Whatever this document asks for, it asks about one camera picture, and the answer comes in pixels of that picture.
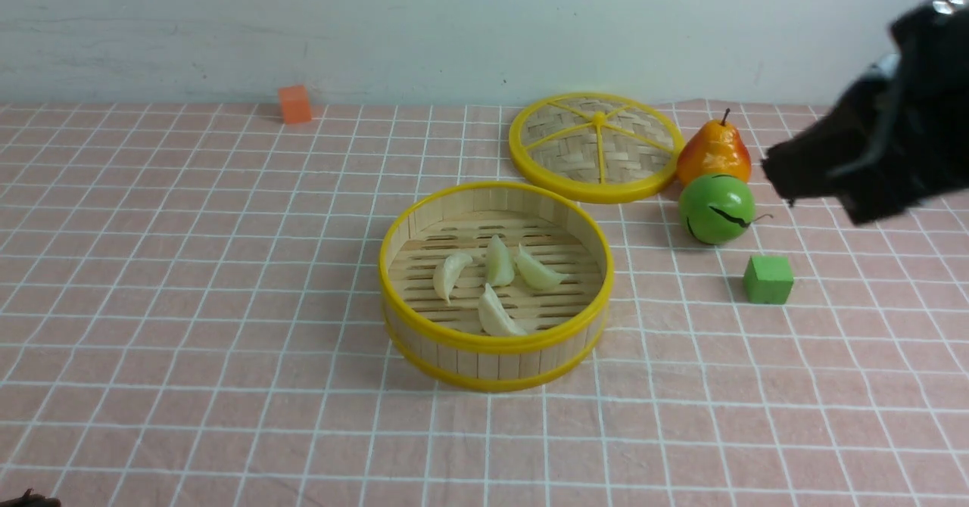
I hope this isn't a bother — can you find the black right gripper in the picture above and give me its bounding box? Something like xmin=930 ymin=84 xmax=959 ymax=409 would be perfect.
xmin=762 ymin=0 xmax=968 ymax=226

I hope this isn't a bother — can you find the white dumpling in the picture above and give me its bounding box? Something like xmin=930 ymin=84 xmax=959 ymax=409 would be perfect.
xmin=432 ymin=251 xmax=473 ymax=306
xmin=478 ymin=283 xmax=529 ymax=337
xmin=515 ymin=244 xmax=570 ymax=292

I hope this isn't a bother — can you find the greenish dumpling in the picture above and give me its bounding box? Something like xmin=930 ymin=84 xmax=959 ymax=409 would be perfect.
xmin=485 ymin=235 xmax=516 ymax=288

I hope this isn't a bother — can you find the bamboo steamer tray yellow rim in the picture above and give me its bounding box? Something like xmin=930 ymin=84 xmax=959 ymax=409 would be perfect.
xmin=378 ymin=182 xmax=615 ymax=392

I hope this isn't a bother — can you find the bamboo steamer lid yellow rim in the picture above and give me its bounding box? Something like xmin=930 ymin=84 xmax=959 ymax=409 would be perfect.
xmin=508 ymin=92 xmax=685 ymax=204

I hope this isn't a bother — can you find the orange yellow toy pear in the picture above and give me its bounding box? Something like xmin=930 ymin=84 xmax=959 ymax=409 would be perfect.
xmin=676 ymin=108 xmax=753 ymax=186

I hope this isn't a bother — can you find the green foam cube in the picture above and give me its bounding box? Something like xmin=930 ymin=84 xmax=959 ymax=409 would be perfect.
xmin=742 ymin=255 xmax=795 ymax=306

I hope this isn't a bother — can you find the green toy apple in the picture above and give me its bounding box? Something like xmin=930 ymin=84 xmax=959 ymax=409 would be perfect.
xmin=678 ymin=173 xmax=773 ymax=246

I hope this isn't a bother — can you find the orange foam cube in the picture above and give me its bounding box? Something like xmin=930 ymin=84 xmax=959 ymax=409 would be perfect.
xmin=277 ymin=84 xmax=313 ymax=125

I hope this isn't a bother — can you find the pink checked tablecloth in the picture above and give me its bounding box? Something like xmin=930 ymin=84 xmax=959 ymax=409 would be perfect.
xmin=1 ymin=104 xmax=968 ymax=506

